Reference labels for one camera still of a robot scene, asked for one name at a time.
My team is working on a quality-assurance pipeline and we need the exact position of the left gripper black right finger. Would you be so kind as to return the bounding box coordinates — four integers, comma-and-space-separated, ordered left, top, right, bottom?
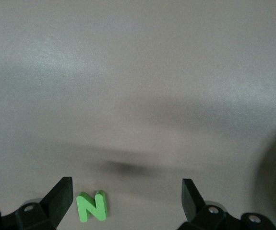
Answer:
177, 178, 276, 230

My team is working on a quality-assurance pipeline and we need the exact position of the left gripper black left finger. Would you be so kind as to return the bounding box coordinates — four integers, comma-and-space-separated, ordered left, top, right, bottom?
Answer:
0, 176, 73, 230

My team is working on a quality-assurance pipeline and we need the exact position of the brown table cover sheet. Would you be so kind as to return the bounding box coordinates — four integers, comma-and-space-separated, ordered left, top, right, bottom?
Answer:
0, 0, 276, 230

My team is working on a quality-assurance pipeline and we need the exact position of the green letter N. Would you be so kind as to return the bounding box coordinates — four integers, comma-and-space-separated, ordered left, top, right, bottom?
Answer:
76, 190, 107, 223

